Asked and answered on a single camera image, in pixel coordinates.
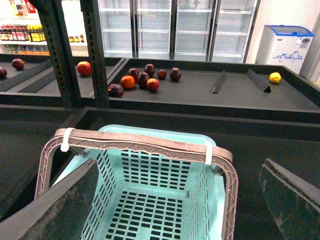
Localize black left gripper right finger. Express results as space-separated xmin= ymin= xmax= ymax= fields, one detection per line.
xmin=258 ymin=158 xmax=320 ymax=240

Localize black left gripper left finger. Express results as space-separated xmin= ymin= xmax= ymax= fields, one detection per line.
xmin=0 ymin=159 xmax=99 ymax=240

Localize light blue plastic shopping basket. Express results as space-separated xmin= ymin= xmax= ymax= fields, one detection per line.
xmin=51 ymin=124 xmax=227 ymax=240

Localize brown basket handle front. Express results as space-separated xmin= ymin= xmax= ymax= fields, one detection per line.
xmin=35 ymin=125 xmax=239 ymax=240

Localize red yellow apple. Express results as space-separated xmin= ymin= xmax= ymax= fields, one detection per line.
xmin=77 ymin=61 xmax=92 ymax=77

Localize dark red apple front left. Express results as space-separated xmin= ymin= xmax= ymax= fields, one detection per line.
xmin=108 ymin=83 xmax=125 ymax=98

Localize dark apple left edge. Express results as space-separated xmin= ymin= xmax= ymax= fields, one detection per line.
xmin=0 ymin=67 xmax=8 ymax=80

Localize dark apple far left shelf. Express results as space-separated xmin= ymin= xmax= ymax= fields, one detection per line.
xmin=11 ymin=58 xmax=26 ymax=71

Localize red apple in pile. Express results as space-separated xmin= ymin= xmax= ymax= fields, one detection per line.
xmin=146 ymin=78 xmax=160 ymax=92

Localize dark red apple back left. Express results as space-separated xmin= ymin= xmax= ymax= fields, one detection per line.
xmin=127 ymin=68 xmax=140 ymax=82

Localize small dark red apple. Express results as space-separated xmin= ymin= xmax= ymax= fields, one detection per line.
xmin=157 ymin=69 xmax=167 ymax=80

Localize dark red apple right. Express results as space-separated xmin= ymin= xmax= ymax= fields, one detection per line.
xmin=169 ymin=67 xmax=181 ymax=82

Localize white zip tie left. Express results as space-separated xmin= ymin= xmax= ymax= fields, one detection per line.
xmin=60 ymin=127 xmax=75 ymax=153

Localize white zip tie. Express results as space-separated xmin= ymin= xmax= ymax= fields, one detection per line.
xmin=205 ymin=142 xmax=213 ymax=166
xmin=60 ymin=127 xmax=75 ymax=153

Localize black lower produce tray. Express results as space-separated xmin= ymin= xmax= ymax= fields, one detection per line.
xmin=0 ymin=105 xmax=320 ymax=240

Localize black produce tray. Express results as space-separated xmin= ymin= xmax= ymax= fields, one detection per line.
xmin=107 ymin=58 xmax=320 ymax=124
xmin=0 ymin=53 xmax=126 ymax=107
xmin=0 ymin=105 xmax=320 ymax=240

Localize white zip tie right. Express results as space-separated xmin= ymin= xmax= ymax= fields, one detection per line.
xmin=205 ymin=142 xmax=213 ymax=166

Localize black shelf divider right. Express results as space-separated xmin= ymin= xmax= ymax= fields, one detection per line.
xmin=246 ymin=68 xmax=272 ymax=93

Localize black shelf divider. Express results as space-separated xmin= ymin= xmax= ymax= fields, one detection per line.
xmin=246 ymin=68 xmax=272 ymax=93
xmin=210 ymin=70 xmax=227 ymax=94

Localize yellow lemon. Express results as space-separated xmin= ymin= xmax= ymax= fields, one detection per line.
xmin=269 ymin=72 xmax=282 ymax=85

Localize black divider strip far left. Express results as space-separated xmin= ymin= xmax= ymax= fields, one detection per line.
xmin=0 ymin=60 xmax=52 ymax=92

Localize black left upper produce tray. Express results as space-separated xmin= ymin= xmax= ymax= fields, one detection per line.
xmin=0 ymin=53 xmax=126 ymax=107

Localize black shelf divider left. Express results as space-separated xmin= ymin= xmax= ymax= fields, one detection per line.
xmin=210 ymin=70 xmax=227 ymax=94

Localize orange fruit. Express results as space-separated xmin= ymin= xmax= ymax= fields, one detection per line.
xmin=120 ymin=75 xmax=136 ymax=89

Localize white blue chest freezer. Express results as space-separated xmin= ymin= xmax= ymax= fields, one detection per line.
xmin=255 ymin=25 xmax=314 ymax=74

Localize small jars on shelf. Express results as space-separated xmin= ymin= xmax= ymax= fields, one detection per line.
xmin=68 ymin=34 xmax=85 ymax=44

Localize glass door display fridge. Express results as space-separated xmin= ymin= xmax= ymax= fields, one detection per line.
xmin=98 ymin=0 xmax=260 ymax=63

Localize dark sauce bottles row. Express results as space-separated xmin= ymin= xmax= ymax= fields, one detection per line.
xmin=0 ymin=24 xmax=46 ymax=43

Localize black perforated rack post left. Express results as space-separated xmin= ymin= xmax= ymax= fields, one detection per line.
xmin=29 ymin=0 xmax=81 ymax=108

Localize black perforated rack post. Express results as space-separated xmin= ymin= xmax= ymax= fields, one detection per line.
xmin=29 ymin=0 xmax=81 ymax=108
xmin=80 ymin=0 xmax=110 ymax=108

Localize black perforated rack post right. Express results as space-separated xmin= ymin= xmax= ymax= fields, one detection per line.
xmin=80 ymin=0 xmax=110 ymax=108

